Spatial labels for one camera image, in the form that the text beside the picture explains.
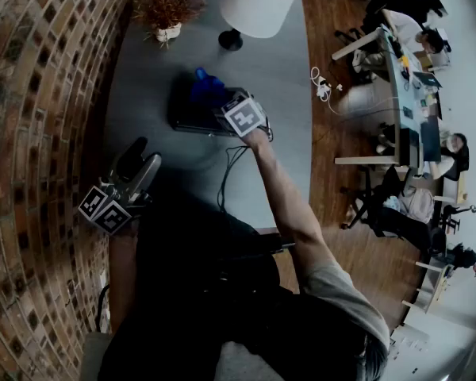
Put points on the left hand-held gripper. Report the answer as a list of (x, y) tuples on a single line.
[(111, 212)]

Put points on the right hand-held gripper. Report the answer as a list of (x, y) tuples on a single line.
[(242, 116)]

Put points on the blue cloth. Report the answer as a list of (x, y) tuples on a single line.
[(206, 85)]

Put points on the black box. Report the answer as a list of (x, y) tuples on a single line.
[(190, 113)]

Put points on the person's right forearm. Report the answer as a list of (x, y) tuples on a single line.
[(285, 197)]

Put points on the person's left forearm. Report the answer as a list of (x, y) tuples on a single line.
[(123, 280)]

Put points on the person's black chest pack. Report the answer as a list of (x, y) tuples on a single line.
[(206, 244)]

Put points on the white shade table lamp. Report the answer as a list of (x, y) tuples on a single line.
[(258, 6)]

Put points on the dried plant in white vase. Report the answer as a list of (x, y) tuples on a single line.
[(166, 6)]

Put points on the long white office desk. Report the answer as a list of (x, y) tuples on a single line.
[(396, 93)]

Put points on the black computer tower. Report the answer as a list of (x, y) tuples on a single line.
[(408, 147)]

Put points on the pale blue garment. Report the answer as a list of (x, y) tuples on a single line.
[(392, 203)]

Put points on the black office chair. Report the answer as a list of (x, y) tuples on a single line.
[(388, 216)]

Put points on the dark laptop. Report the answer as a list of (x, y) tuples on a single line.
[(426, 79)]

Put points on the black monitor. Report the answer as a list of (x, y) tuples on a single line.
[(430, 139)]

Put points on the pink backpack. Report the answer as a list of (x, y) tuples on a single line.
[(418, 205)]

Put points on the person's grey t-shirt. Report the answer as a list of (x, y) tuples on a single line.
[(341, 300)]

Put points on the white wooden table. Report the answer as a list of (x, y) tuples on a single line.
[(432, 288)]

